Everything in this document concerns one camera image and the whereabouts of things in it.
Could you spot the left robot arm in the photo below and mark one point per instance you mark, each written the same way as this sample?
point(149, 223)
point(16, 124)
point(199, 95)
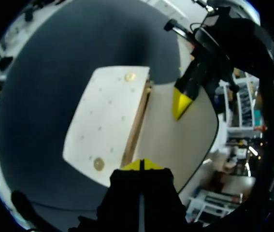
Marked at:
point(250, 43)

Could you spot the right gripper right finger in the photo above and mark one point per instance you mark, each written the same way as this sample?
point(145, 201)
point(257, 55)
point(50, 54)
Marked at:
point(161, 195)

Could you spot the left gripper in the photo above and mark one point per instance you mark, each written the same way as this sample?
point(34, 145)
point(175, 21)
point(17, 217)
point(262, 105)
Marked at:
point(211, 46)

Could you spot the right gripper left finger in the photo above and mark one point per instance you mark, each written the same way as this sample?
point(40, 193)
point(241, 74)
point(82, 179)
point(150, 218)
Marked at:
point(124, 193)

